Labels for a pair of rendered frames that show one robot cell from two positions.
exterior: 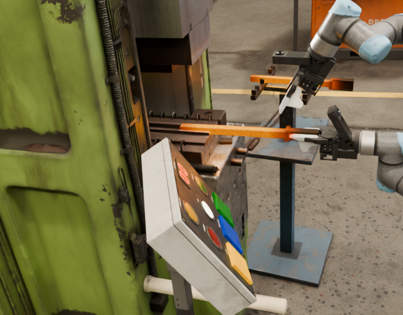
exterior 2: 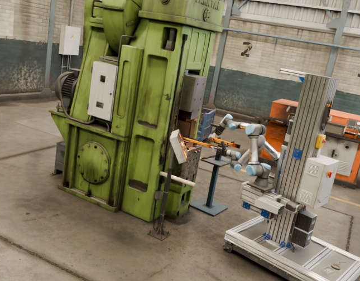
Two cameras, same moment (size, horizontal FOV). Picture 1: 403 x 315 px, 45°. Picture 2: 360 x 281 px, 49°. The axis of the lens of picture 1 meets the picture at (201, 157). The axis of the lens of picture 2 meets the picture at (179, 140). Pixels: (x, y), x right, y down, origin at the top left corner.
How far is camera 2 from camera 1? 3.17 m
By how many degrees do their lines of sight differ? 17
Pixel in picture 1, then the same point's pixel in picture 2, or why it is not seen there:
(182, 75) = (188, 127)
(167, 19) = (187, 107)
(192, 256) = (176, 145)
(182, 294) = (171, 163)
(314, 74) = (219, 130)
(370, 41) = (230, 124)
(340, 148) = (222, 153)
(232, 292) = (181, 156)
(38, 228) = (137, 150)
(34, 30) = (158, 100)
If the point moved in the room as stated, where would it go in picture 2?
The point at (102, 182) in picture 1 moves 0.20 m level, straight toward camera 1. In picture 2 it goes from (161, 137) to (161, 142)
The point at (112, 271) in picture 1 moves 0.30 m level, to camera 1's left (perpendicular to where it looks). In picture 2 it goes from (153, 164) to (128, 159)
